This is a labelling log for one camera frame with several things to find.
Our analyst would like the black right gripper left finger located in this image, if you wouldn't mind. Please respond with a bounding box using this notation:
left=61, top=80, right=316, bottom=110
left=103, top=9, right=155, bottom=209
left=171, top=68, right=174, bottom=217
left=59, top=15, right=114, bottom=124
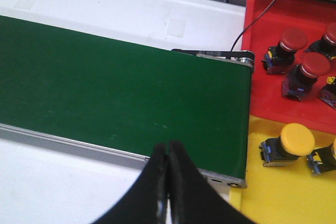
left=94, top=143, right=167, bottom=223

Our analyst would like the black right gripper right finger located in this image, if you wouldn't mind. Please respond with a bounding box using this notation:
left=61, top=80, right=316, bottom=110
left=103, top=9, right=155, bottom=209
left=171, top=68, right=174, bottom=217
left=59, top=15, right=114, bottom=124
left=167, top=141, right=253, bottom=223

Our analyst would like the yellow plastic tray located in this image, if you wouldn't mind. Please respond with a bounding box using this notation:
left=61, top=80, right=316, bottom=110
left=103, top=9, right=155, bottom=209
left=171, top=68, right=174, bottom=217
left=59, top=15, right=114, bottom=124
left=229, top=116, right=335, bottom=223

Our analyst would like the green conveyor belt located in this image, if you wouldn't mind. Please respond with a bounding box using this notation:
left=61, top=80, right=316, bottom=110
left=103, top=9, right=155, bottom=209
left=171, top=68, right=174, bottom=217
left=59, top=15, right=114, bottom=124
left=1, top=16, right=251, bottom=179

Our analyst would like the yellow push button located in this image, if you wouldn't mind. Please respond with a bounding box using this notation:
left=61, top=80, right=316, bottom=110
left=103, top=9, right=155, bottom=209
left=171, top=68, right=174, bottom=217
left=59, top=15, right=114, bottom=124
left=306, top=139, right=335, bottom=176
left=259, top=123, right=316, bottom=167

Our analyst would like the red push button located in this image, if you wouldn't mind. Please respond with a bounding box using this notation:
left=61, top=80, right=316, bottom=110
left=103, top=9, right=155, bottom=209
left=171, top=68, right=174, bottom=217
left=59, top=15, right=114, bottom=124
left=281, top=52, right=331, bottom=101
left=305, top=22, right=336, bottom=61
left=318, top=70, right=335, bottom=110

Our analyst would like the red emergency stop button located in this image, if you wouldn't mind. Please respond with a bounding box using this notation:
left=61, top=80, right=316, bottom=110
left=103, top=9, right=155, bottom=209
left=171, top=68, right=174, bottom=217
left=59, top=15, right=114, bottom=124
left=262, top=28, right=308, bottom=74

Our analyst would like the red plastic bin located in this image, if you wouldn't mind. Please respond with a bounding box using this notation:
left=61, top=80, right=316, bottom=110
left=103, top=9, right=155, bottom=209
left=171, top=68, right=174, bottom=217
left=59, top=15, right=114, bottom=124
left=242, top=0, right=335, bottom=134

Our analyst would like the steel right end bracket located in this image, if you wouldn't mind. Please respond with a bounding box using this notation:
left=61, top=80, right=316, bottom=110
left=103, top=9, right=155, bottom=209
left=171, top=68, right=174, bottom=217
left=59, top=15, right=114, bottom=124
left=198, top=168, right=247, bottom=189

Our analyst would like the aluminium conveyor front rail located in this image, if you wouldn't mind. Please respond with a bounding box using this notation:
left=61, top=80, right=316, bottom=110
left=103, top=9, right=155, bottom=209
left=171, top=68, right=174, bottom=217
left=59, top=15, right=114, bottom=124
left=1, top=124, right=149, bottom=169

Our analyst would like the black belt drive bracket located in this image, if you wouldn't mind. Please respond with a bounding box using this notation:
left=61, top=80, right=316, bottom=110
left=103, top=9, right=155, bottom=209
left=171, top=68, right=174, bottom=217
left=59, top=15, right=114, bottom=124
left=171, top=49, right=255, bottom=72

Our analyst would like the thin red wire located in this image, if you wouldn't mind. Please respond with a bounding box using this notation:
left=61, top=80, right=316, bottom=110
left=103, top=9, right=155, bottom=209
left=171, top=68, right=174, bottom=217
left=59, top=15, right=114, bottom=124
left=230, top=0, right=302, bottom=52

